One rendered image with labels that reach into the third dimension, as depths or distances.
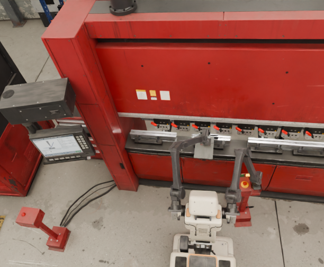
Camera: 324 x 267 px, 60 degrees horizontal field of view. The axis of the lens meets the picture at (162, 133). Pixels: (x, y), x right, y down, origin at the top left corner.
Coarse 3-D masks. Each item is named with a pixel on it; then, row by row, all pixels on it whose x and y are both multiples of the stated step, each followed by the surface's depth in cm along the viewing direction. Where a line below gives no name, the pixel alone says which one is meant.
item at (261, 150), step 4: (252, 148) 282; (260, 148) 281; (264, 148) 280; (268, 148) 280; (272, 148) 279; (280, 148) 278; (256, 152) 281; (260, 152) 280; (264, 152) 279; (268, 152) 278; (272, 152) 277; (276, 152) 276; (280, 152) 276
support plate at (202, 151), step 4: (212, 140) 281; (196, 144) 281; (212, 144) 279; (196, 148) 278; (200, 148) 277; (204, 148) 277; (208, 148) 276; (212, 148) 276; (196, 152) 275; (200, 152) 275; (204, 152) 274; (208, 152) 274; (212, 152) 273; (196, 156) 272; (200, 156) 272; (204, 156) 271; (208, 156) 271; (212, 156) 270
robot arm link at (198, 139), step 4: (196, 136) 252; (200, 136) 250; (204, 136) 254; (184, 140) 230; (188, 140) 233; (192, 140) 238; (196, 140) 244; (200, 140) 249; (204, 140) 254; (184, 144) 222; (188, 144) 233; (192, 144) 238
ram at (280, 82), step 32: (128, 64) 223; (160, 64) 218; (192, 64) 213; (224, 64) 208; (256, 64) 203; (288, 64) 199; (320, 64) 195; (128, 96) 254; (192, 96) 240; (224, 96) 234; (256, 96) 228; (288, 96) 223; (320, 96) 217
